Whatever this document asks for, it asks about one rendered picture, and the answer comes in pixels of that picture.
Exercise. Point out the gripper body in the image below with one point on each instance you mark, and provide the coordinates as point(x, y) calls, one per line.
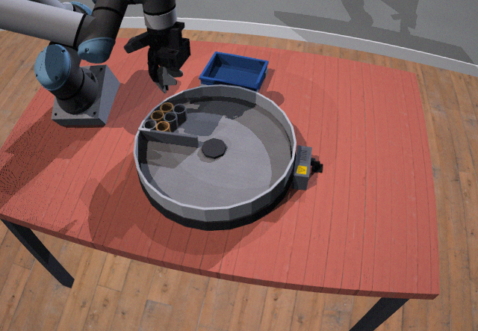
point(170, 47)

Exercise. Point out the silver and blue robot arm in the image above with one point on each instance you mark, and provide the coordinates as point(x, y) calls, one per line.
point(57, 67)

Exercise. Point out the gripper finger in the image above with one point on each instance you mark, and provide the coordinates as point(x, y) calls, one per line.
point(160, 75)
point(174, 75)

